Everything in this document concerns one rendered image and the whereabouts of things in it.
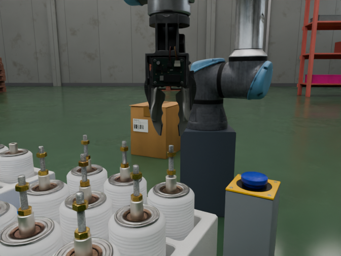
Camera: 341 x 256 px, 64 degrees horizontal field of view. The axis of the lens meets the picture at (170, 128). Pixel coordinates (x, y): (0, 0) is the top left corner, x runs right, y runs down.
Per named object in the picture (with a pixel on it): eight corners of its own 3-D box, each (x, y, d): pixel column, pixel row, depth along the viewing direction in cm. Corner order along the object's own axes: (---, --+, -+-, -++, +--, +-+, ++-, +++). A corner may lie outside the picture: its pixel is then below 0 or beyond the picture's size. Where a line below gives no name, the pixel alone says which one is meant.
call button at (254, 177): (244, 181, 46) (244, 169, 45) (269, 185, 44) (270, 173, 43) (237, 189, 42) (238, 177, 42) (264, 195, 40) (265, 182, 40)
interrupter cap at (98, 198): (55, 209, 49) (55, 205, 49) (79, 191, 56) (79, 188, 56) (93, 214, 47) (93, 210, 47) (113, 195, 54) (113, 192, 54)
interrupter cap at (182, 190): (190, 184, 60) (190, 181, 59) (189, 200, 52) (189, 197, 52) (155, 183, 60) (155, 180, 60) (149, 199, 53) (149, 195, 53)
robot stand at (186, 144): (179, 193, 112) (180, 121, 107) (224, 194, 112) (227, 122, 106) (179, 216, 95) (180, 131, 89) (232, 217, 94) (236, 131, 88)
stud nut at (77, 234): (86, 240, 34) (86, 234, 34) (73, 240, 34) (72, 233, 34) (91, 231, 36) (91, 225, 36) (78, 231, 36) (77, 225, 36)
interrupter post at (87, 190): (76, 203, 51) (75, 187, 50) (83, 198, 53) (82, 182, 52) (88, 205, 50) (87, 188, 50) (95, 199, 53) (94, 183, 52)
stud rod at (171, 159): (171, 182, 55) (171, 146, 54) (167, 181, 56) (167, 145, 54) (174, 181, 56) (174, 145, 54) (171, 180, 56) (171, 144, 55)
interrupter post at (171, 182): (177, 189, 57) (177, 174, 57) (176, 194, 55) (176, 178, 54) (165, 189, 57) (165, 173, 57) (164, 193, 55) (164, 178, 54)
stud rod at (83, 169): (82, 192, 52) (79, 153, 50) (88, 191, 52) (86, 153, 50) (82, 194, 51) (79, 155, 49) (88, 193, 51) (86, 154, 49)
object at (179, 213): (193, 254, 64) (194, 182, 60) (193, 286, 55) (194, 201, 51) (152, 252, 65) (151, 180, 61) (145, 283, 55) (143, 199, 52)
